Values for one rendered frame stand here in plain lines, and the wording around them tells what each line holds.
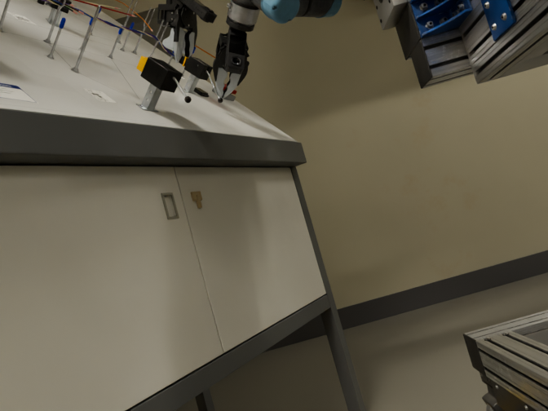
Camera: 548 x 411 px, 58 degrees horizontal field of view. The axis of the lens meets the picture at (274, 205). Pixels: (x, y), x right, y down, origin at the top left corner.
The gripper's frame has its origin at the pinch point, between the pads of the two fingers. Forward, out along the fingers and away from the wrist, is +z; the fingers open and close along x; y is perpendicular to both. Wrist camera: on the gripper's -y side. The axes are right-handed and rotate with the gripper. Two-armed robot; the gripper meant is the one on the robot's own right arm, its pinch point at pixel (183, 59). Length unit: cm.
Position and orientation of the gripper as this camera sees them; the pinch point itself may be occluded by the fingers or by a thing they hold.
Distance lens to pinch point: 147.2
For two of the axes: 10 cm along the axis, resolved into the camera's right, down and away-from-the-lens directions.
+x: -4.2, 1.0, -9.0
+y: -9.0, -1.5, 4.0
